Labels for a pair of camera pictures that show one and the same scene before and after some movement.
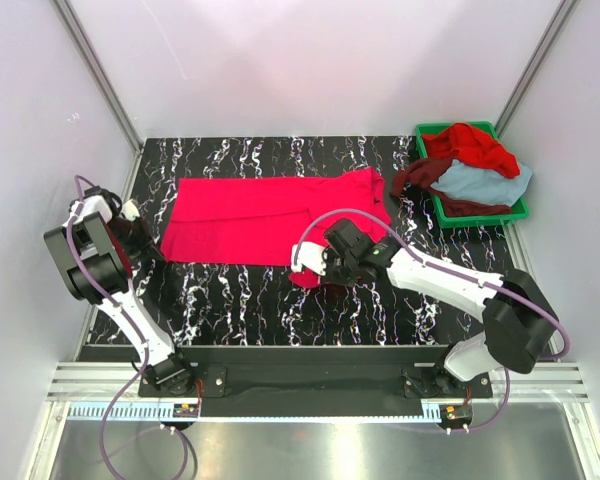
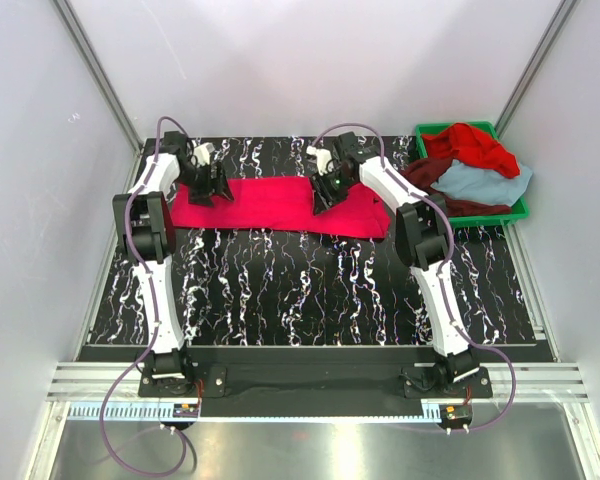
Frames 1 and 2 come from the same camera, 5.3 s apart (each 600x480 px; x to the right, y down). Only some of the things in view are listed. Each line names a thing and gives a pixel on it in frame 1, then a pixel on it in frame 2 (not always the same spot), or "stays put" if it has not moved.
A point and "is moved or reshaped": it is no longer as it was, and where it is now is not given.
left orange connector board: (182, 410) stays put
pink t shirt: (258, 221) is moved or reshaped
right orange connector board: (455, 415) stays put
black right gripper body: (333, 270) -> (327, 185)
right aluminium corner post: (558, 21) stays put
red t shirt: (466, 143) stays put
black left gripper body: (143, 240) -> (208, 179)
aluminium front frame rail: (120, 381) stays put
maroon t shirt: (422, 174) stays put
